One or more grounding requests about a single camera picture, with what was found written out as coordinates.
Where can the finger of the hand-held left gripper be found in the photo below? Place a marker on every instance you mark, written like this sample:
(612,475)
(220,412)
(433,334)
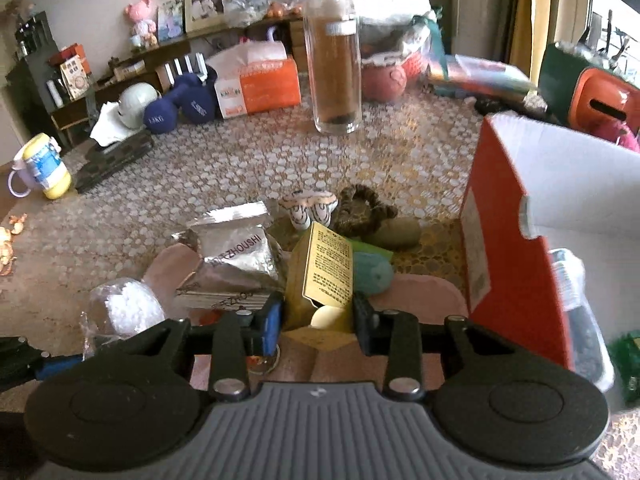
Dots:
(57,366)

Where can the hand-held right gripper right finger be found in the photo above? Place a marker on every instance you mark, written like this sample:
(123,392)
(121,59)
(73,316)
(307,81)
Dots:
(364,327)

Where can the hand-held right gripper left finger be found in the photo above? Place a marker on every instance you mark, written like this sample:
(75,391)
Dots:
(270,327)

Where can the small gold cardboard box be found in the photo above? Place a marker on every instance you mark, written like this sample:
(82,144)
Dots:
(322,275)

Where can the green plastic item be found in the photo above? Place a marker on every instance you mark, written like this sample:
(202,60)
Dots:
(370,247)

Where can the orange cardboard box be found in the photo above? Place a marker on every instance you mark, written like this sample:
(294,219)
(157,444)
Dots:
(505,240)

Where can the teal plush toy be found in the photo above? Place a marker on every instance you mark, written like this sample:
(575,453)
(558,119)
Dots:
(372,272)

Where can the pink cloth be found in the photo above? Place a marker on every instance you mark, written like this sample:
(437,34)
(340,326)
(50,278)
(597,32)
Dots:
(425,295)

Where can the silver foil packet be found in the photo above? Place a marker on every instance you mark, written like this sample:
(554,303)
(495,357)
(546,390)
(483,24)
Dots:
(235,255)

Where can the plastic bag of white powder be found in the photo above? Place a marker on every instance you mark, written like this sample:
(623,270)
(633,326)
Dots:
(125,307)

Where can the olive cylinder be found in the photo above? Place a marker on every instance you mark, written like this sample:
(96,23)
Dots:
(400,234)

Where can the orange peel pieces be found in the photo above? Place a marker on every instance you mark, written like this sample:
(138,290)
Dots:
(10,245)

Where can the gold floral lace table mat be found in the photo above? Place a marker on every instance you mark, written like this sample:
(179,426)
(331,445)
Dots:
(225,170)

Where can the yellow and white mug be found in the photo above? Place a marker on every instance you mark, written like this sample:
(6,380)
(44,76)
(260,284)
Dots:
(42,167)

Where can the dark patterned tissue box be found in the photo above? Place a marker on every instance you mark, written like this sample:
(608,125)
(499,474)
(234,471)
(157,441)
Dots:
(112,160)

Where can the blue dumbbell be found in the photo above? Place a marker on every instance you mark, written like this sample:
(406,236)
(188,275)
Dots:
(185,102)

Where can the orange tissue pack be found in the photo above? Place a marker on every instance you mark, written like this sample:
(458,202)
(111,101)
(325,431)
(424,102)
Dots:
(260,85)

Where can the white crumpled tissue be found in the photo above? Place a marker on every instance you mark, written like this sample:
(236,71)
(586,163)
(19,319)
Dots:
(110,125)

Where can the pink round pot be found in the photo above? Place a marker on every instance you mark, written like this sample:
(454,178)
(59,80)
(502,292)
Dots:
(384,80)

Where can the tall glass of tea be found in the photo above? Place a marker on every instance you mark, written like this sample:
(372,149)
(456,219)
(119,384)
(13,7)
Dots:
(334,70)

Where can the white helmet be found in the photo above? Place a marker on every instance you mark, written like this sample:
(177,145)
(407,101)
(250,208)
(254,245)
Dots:
(137,102)

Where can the green packet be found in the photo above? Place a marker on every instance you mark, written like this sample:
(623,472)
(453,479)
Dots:
(627,362)

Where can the stack of colourful books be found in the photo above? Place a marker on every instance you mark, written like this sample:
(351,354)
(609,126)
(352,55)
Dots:
(480,75)

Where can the dark cabinet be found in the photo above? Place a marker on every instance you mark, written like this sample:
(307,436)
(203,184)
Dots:
(35,75)

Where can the wooden sideboard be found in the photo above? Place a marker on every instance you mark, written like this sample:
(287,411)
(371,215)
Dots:
(165,54)

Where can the clear plastic bag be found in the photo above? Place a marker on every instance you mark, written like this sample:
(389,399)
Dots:
(390,15)

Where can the green and orange tissue holder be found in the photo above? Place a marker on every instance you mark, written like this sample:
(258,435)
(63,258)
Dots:
(580,85)

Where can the pink bear figure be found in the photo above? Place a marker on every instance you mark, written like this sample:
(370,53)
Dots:
(141,20)

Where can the yellow curtain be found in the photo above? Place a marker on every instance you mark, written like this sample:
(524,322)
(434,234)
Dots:
(525,10)

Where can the small photo frame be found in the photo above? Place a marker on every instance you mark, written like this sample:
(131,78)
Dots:
(171,19)

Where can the large cream photo frame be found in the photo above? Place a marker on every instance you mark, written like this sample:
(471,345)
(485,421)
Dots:
(207,7)

